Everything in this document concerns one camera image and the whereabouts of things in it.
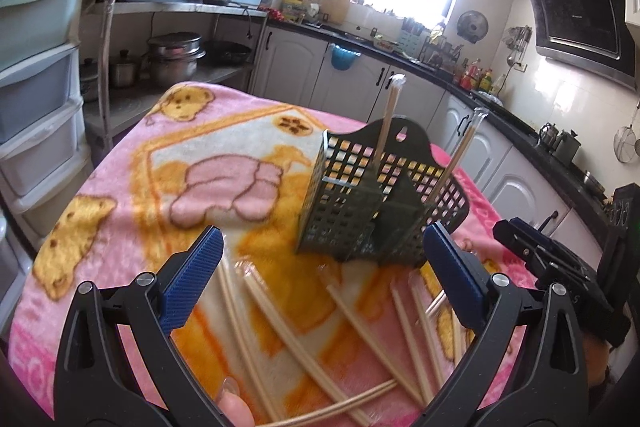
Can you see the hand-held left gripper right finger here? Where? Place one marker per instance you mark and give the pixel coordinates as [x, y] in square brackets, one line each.
[457, 272]

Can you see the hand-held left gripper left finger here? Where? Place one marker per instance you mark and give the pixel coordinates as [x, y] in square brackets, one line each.
[192, 277]

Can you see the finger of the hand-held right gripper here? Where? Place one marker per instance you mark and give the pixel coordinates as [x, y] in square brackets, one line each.
[530, 237]
[520, 257]

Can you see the plastic-wrapped chopstick pair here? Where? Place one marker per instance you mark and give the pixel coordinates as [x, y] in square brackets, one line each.
[387, 117]
[462, 152]

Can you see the pile of chopsticks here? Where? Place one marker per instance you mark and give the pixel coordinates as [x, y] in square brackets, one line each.
[300, 339]

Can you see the dark green utensil basket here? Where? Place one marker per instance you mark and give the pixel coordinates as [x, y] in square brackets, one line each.
[340, 207]

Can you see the person's left hand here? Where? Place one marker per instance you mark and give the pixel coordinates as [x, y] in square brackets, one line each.
[236, 407]

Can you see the metal kettle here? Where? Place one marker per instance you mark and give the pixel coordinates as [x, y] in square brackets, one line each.
[567, 146]

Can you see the small metal teapot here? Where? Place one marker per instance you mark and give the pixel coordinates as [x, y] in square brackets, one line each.
[547, 136]

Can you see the pink bear printed blanket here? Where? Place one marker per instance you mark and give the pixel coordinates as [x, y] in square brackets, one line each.
[125, 187]

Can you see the hanging mesh strainer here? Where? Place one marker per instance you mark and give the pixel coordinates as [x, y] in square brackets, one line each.
[625, 144]

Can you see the row of sauce bottles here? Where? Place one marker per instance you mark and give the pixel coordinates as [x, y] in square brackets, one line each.
[467, 79]

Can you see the large steel pot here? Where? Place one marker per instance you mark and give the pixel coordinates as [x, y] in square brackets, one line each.
[175, 62]

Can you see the small steel pot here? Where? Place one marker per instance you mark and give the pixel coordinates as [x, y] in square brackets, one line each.
[89, 82]
[122, 72]

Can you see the black range hood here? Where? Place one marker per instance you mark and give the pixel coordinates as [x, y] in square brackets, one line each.
[575, 22]

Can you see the black wok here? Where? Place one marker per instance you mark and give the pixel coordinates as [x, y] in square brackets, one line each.
[225, 52]

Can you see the green knife block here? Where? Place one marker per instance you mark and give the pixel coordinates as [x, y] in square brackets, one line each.
[415, 39]

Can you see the white kitchen cabinets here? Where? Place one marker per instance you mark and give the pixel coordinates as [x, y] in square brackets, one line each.
[295, 62]

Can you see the blue hanging bin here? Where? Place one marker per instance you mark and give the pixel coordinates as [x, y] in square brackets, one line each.
[345, 58]

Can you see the plastic drawer unit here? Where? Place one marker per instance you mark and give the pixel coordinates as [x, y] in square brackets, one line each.
[35, 72]

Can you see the metal shelf rack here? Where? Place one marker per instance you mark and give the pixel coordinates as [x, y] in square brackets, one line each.
[165, 7]

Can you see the wall power outlet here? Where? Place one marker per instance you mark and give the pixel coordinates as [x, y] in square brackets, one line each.
[521, 67]

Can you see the wall rack with utensils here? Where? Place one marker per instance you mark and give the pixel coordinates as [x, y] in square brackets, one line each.
[515, 39]

